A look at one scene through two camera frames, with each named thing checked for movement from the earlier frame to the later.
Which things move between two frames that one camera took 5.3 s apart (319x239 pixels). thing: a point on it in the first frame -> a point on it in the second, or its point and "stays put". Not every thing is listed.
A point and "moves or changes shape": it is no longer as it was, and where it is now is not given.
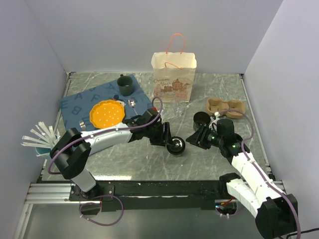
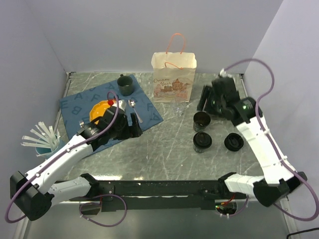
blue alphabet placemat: [77, 107] stays put
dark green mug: [126, 85] stays put
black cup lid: [177, 146] moves or changes shape
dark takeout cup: [180, 155] -> [199, 150]
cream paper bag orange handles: [173, 74] stays put
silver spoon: [131, 103] stays put
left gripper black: [163, 138] -> [134, 131]
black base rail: [150, 195] stays put
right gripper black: [197, 139] -> [205, 94]
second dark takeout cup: [200, 118] stays put
